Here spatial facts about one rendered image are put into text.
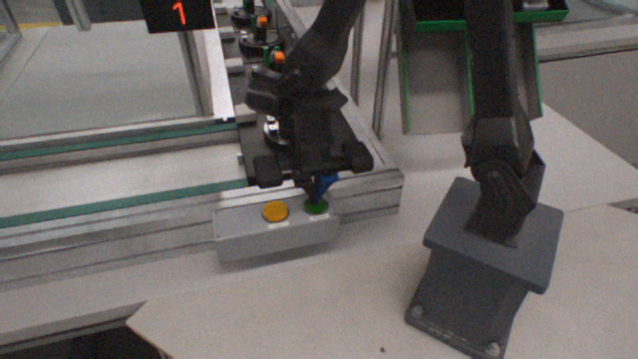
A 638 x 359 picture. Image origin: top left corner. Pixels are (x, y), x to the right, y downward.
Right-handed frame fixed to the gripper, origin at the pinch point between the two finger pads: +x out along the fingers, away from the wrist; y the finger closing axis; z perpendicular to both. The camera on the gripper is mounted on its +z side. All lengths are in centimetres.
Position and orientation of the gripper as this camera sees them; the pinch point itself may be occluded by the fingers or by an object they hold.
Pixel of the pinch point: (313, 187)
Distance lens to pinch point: 67.5
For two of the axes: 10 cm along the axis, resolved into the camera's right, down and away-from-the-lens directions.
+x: -0.1, 7.6, 6.5
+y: -9.7, 1.6, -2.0
